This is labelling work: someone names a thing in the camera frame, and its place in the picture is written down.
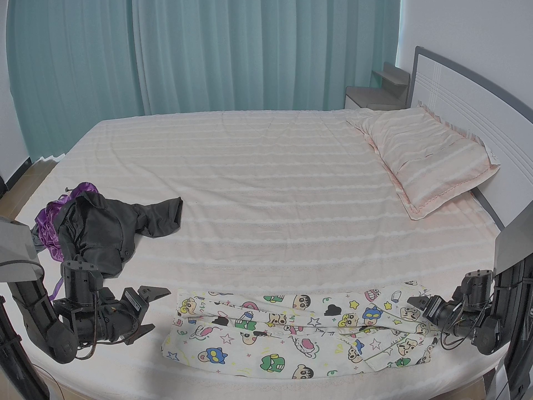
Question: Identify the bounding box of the purple satin garment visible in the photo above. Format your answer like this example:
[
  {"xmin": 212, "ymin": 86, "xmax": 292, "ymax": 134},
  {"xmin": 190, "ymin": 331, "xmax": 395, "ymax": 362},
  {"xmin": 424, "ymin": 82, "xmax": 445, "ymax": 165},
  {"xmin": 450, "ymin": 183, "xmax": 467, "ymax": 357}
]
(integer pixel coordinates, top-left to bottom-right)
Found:
[{"xmin": 34, "ymin": 182, "xmax": 100, "ymax": 301}]

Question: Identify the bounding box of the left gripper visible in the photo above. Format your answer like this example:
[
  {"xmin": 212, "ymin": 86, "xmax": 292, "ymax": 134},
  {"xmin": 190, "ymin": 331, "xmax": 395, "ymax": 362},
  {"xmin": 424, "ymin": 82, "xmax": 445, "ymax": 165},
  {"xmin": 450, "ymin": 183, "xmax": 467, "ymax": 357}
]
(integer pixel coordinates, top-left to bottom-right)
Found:
[{"xmin": 108, "ymin": 285, "xmax": 172, "ymax": 346}]

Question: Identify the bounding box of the blue-green curtain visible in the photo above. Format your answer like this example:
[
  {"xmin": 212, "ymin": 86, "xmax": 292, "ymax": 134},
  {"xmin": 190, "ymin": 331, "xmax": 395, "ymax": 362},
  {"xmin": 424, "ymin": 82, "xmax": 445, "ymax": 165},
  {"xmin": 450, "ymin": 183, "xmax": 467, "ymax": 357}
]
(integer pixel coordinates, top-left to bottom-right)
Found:
[
  {"xmin": 131, "ymin": 0, "xmax": 402, "ymax": 113},
  {"xmin": 6, "ymin": 0, "xmax": 146, "ymax": 161}
]

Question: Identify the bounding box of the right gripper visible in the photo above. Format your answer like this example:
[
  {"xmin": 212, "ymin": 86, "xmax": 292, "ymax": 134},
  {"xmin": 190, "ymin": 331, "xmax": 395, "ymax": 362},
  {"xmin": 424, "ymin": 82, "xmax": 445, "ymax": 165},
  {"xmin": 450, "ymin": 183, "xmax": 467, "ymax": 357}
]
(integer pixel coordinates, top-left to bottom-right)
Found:
[{"xmin": 423, "ymin": 294, "xmax": 455, "ymax": 328}]

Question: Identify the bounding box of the bed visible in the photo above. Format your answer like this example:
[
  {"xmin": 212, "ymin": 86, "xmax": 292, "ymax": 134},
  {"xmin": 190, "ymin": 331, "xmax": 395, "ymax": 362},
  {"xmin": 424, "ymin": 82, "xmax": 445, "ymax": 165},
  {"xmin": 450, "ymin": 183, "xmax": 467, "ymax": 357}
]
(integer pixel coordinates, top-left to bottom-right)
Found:
[{"xmin": 0, "ymin": 46, "xmax": 533, "ymax": 400}]

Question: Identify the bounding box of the white printed pyjama top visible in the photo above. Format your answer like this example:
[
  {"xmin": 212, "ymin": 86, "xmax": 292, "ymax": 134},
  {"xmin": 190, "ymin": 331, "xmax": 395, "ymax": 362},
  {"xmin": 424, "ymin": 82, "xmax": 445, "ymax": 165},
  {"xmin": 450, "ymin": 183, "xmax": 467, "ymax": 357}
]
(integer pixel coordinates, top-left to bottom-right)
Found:
[{"xmin": 162, "ymin": 281, "xmax": 444, "ymax": 379}]

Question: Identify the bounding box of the grey bedside table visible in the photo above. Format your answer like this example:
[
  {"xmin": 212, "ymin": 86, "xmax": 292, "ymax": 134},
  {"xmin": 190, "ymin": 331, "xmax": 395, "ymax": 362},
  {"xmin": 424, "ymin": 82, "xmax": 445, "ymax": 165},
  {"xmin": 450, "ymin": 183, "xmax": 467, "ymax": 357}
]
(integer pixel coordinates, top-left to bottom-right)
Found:
[{"xmin": 345, "ymin": 62, "xmax": 411, "ymax": 111}]

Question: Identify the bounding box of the black shirt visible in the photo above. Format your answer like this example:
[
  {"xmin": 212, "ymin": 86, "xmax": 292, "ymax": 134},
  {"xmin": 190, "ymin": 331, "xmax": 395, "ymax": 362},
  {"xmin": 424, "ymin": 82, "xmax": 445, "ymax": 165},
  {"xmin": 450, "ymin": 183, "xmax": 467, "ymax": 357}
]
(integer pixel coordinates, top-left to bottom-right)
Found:
[{"xmin": 56, "ymin": 192, "xmax": 184, "ymax": 278}]

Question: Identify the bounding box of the pale pink striped pillow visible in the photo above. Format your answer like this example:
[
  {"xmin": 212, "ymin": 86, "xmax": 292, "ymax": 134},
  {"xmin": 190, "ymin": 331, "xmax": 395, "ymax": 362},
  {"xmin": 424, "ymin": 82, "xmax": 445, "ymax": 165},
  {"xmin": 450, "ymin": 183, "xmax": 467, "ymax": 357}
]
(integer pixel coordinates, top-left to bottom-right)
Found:
[{"xmin": 346, "ymin": 103, "xmax": 500, "ymax": 221}]

